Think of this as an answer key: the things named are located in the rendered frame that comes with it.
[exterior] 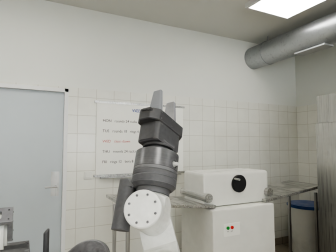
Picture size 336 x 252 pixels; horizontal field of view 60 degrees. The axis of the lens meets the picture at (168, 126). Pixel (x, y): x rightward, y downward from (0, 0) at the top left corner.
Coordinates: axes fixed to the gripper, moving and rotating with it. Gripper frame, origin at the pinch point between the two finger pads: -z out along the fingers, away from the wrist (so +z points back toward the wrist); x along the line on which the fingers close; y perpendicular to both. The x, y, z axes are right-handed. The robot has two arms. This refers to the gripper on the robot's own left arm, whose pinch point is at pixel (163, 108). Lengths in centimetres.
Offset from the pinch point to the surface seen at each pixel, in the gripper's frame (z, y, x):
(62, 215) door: -8, 229, -157
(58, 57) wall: -159, 212, -88
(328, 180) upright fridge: -75, -7, -307
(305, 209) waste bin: -60, 30, -382
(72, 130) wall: -92, 214, -131
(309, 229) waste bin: -37, 29, -394
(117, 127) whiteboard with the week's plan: -109, 186, -168
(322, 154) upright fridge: -102, -6, -299
